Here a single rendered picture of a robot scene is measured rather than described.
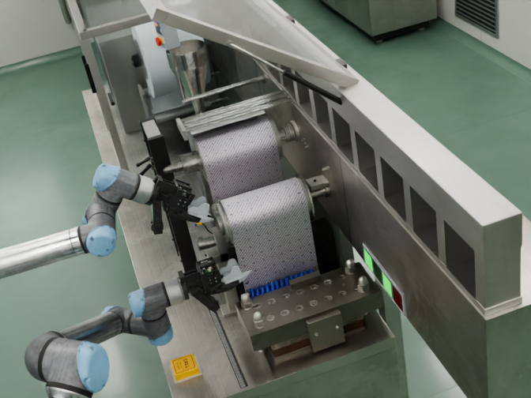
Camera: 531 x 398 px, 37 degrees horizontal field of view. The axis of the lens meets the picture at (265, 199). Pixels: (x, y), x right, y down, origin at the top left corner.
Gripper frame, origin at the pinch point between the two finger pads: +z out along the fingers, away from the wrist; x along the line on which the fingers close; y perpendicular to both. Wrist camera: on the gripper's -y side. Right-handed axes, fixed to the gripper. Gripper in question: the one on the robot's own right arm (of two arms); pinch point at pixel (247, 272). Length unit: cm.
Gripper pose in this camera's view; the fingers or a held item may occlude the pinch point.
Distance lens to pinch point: 235.5
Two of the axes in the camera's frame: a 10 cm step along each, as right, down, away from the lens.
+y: -1.7, -8.3, -5.3
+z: 9.4, -3.0, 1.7
